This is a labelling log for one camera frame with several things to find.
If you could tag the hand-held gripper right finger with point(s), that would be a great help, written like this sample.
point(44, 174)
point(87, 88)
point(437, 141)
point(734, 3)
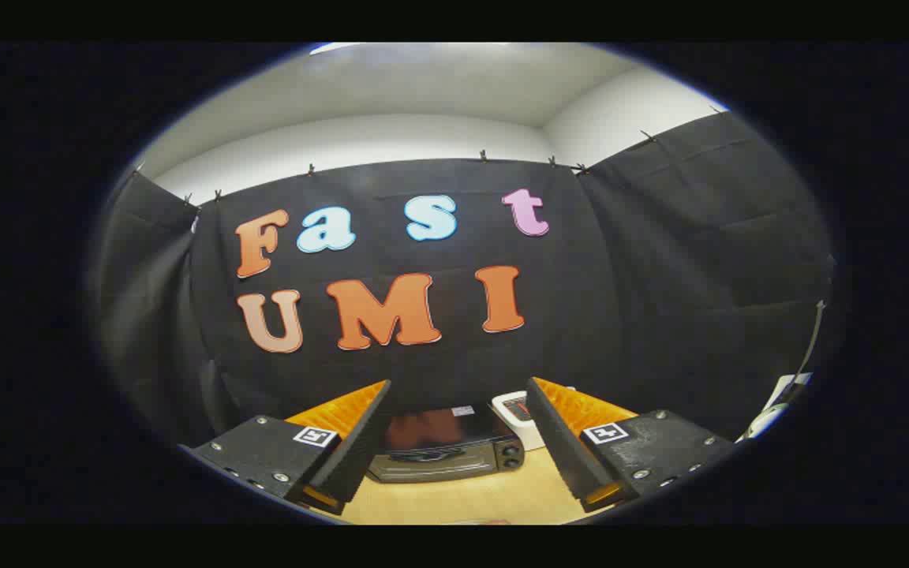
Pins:
point(561, 442)

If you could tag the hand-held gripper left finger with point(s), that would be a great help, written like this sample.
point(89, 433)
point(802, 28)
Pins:
point(360, 442)

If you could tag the black toaster oven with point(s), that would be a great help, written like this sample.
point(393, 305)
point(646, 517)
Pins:
point(439, 465)

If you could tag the white box appliance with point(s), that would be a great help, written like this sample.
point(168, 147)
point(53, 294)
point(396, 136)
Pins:
point(506, 404)

